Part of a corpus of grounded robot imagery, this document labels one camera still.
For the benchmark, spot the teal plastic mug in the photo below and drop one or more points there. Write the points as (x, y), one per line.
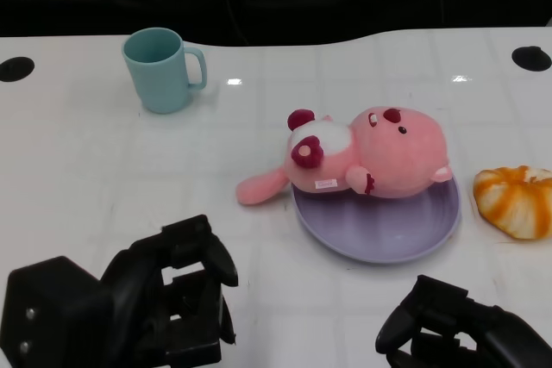
(159, 79)

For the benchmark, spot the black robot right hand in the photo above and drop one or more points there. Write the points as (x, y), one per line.
(496, 333)

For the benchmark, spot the lavender plastic plate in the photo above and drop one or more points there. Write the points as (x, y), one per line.
(379, 230)

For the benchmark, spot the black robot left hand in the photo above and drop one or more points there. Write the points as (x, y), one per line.
(64, 312)

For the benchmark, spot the orange white striped bun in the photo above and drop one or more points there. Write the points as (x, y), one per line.
(515, 204)

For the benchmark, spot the black round table grommet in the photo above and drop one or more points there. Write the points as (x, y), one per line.
(531, 58)
(15, 68)

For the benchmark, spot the pink plush beaver doll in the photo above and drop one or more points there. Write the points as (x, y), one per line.
(397, 157)

